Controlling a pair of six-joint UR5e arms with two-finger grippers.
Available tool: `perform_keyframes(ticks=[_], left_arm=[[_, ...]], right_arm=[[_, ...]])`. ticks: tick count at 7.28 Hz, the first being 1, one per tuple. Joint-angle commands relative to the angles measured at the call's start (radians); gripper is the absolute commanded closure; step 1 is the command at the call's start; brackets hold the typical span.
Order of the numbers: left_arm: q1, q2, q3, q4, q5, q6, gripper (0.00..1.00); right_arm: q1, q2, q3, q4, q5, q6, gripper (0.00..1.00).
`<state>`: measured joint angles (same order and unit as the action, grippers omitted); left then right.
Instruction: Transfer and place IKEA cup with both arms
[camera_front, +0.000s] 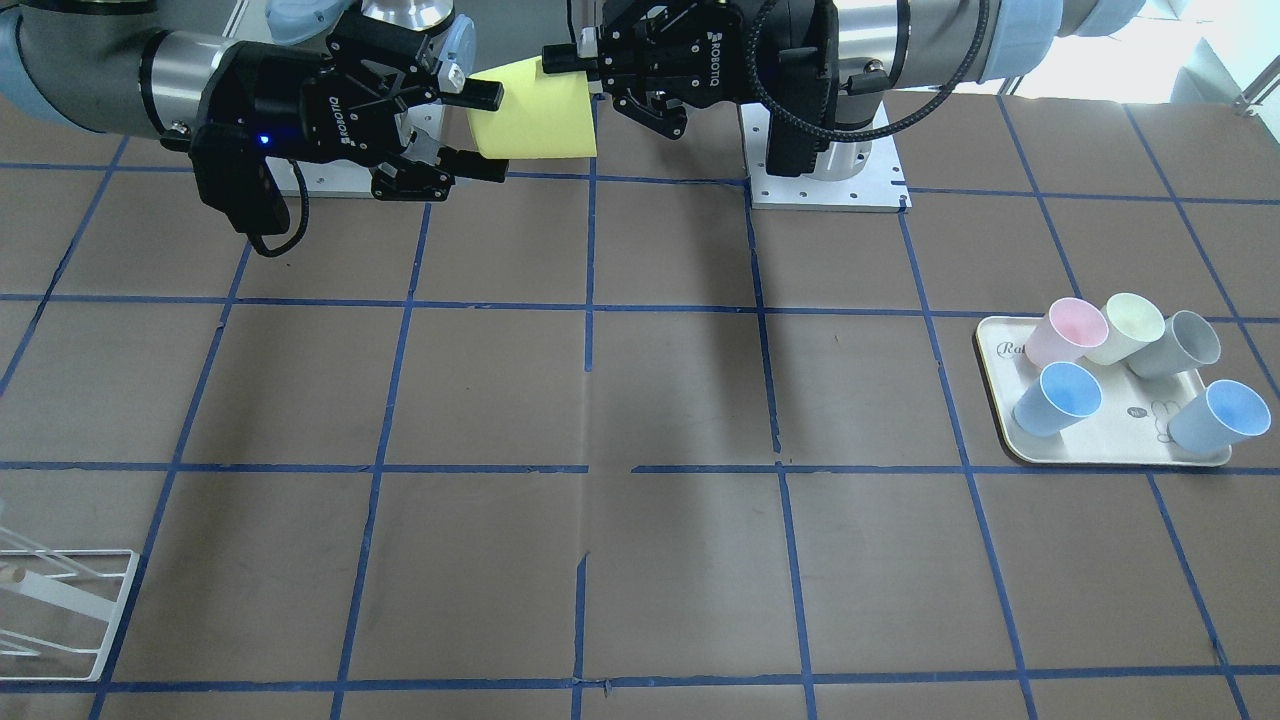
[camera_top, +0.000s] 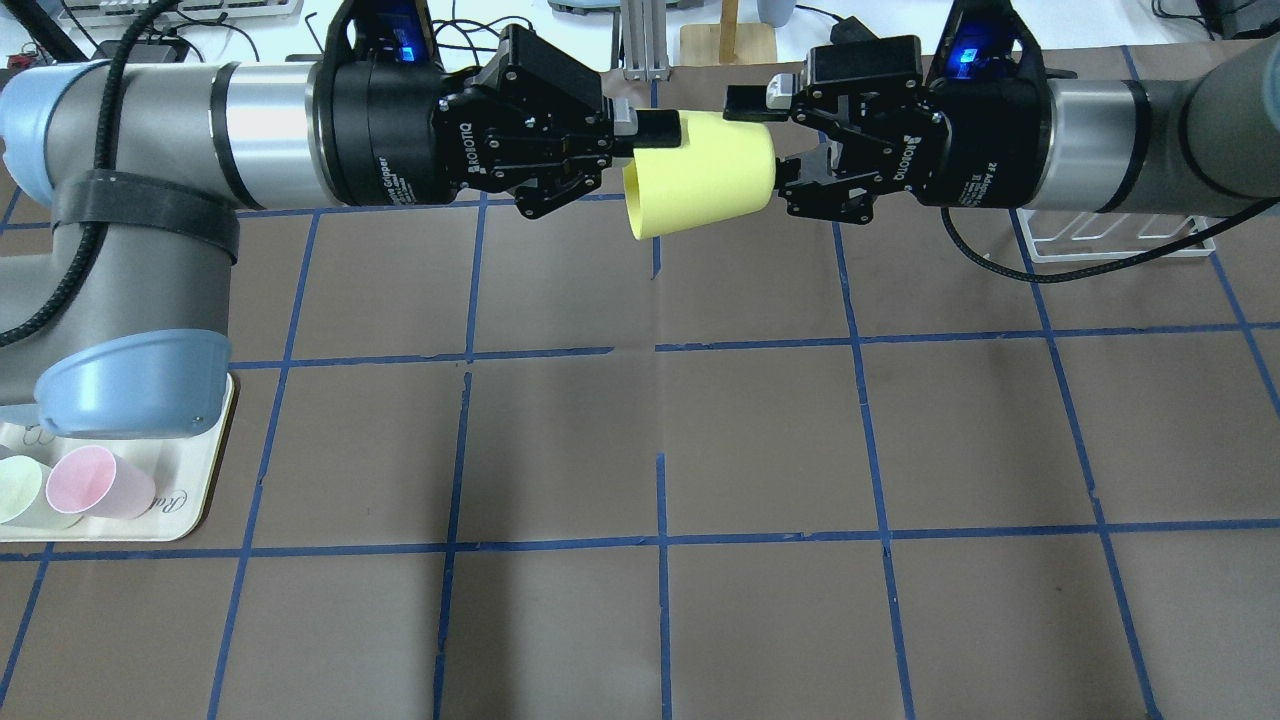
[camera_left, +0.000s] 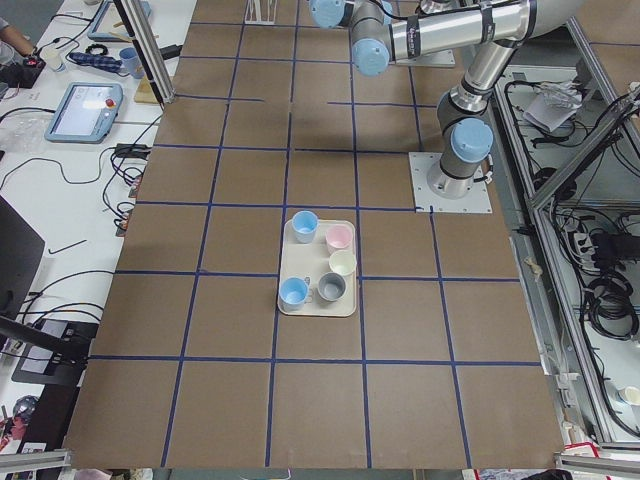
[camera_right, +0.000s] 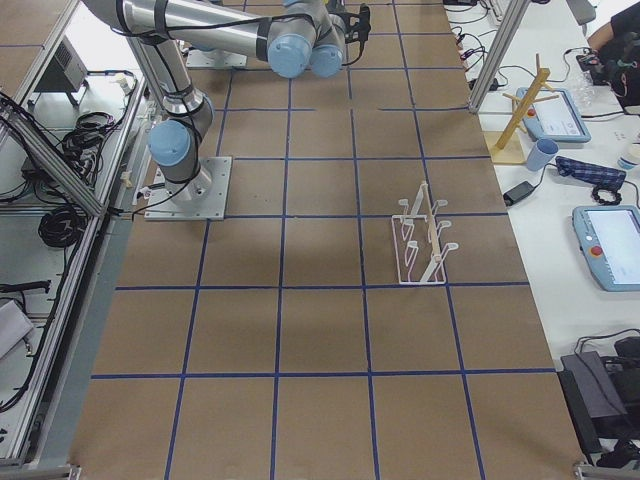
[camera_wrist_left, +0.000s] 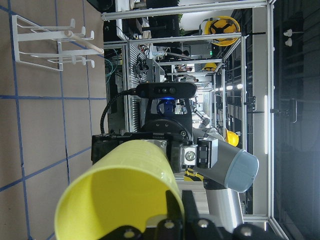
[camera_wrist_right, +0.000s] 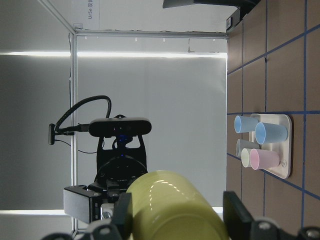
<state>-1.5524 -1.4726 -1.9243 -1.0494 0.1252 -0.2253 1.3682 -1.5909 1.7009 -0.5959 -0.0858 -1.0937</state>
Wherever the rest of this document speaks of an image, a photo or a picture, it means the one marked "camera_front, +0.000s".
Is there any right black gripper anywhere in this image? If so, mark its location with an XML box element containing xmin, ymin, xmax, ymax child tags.
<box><xmin>189</xmin><ymin>14</ymin><xmax>509</xmax><ymax>205</ymax></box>

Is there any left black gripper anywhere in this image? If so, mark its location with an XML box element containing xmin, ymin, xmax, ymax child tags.
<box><xmin>540</xmin><ymin>0</ymin><xmax>837</xmax><ymax>141</ymax></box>

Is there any yellow plastic cup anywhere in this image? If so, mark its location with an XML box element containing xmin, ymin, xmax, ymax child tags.
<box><xmin>466</xmin><ymin>56</ymin><xmax>596</xmax><ymax>160</ymax></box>

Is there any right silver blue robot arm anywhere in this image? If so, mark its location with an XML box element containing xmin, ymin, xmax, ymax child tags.
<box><xmin>3</xmin><ymin>1</ymin><xmax>508</xmax><ymax>233</ymax></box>

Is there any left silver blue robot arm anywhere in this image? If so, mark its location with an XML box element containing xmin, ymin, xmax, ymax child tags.
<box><xmin>541</xmin><ymin>1</ymin><xmax>1142</xmax><ymax>142</ymax></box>

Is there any pink plastic cup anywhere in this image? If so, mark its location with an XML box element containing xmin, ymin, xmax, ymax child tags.
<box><xmin>1024</xmin><ymin>297</ymin><xmax>1110</xmax><ymax>368</ymax></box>

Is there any light blue cup near pink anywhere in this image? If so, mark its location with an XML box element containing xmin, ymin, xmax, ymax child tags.
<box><xmin>1012</xmin><ymin>361</ymin><xmax>1103</xmax><ymax>437</ymax></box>

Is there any cream plastic cup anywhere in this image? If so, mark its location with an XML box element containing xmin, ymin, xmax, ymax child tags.
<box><xmin>1085</xmin><ymin>292</ymin><xmax>1166</xmax><ymax>366</ymax></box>

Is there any grey plastic cup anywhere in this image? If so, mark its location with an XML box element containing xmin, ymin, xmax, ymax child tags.
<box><xmin>1125</xmin><ymin>310</ymin><xmax>1222</xmax><ymax>379</ymax></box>

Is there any cream serving tray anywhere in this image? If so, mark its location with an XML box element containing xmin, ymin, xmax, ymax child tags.
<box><xmin>975</xmin><ymin>316</ymin><xmax>1233</xmax><ymax>468</ymax></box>

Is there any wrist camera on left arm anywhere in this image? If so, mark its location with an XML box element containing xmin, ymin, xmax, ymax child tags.
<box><xmin>762</xmin><ymin>46</ymin><xmax>836</xmax><ymax>177</ymax></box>

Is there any white wire cup rack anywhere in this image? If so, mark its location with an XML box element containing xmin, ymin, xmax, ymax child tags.
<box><xmin>1</xmin><ymin>527</ymin><xmax>140</xmax><ymax>684</ymax></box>

